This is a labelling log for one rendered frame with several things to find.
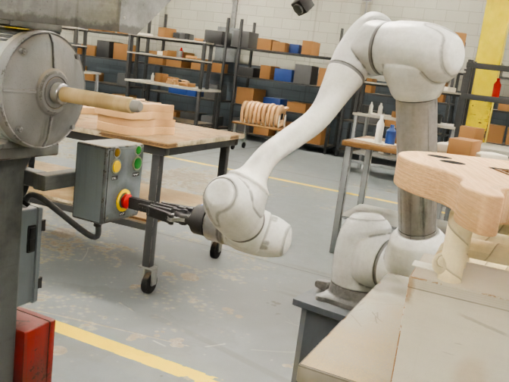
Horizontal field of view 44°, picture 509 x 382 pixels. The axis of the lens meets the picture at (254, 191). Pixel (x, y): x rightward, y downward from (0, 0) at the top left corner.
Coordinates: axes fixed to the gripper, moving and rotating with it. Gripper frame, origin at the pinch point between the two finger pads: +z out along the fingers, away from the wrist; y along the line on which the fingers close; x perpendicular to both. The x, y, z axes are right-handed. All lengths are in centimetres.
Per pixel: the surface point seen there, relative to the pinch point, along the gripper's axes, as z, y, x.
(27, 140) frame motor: 8.5, -31.9, 17.4
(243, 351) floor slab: 21, 130, -98
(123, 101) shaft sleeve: -12.9, -28.5, 28.5
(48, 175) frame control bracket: 16.2, -16.7, 6.7
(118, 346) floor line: 69, 95, -98
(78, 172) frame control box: 14.3, -8.0, 6.8
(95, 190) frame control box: 8.4, -8.0, 3.3
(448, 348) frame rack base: -84, -47, 5
